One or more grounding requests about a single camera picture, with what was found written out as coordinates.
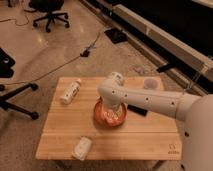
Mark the orange ceramic bowl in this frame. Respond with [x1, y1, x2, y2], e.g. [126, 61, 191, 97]
[94, 98, 127, 127]

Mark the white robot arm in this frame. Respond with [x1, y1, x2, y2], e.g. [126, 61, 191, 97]
[97, 72, 213, 171]

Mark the black smartphone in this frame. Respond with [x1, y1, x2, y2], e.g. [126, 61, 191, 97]
[127, 105, 148, 116]

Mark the wooden folding table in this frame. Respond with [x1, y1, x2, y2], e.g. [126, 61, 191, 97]
[36, 77, 182, 160]

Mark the white crumpled pouch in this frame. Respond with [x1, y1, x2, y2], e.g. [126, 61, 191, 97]
[72, 137, 92, 161]

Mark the white plastic bottle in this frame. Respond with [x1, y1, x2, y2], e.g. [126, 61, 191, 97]
[60, 78, 82, 104]

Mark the translucent plastic cup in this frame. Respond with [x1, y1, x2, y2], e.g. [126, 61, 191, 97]
[144, 78, 158, 90]

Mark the black floor mat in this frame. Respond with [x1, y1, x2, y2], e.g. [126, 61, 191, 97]
[105, 28, 127, 44]

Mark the black chair base left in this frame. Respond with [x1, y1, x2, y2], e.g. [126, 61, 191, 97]
[0, 47, 40, 121]

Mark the black office chair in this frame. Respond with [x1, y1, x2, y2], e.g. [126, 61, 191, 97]
[29, 0, 70, 33]

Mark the black floor cable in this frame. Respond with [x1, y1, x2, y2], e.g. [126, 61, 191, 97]
[0, 24, 111, 86]

